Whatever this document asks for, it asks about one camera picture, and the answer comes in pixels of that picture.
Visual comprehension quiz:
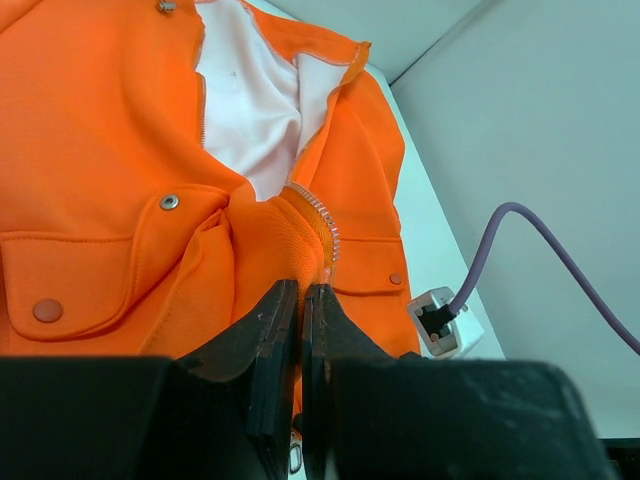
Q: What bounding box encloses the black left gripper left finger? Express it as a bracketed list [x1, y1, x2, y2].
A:
[1, 280, 298, 479]

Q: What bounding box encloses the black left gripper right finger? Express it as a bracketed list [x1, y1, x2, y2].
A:
[302, 285, 616, 479]

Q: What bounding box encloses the orange jacket with pink lining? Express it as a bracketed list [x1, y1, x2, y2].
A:
[1, 1, 418, 438]

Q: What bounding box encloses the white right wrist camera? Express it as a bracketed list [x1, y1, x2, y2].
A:
[407, 287, 484, 360]

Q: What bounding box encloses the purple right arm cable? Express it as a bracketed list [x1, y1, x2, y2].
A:
[449, 201, 640, 357]

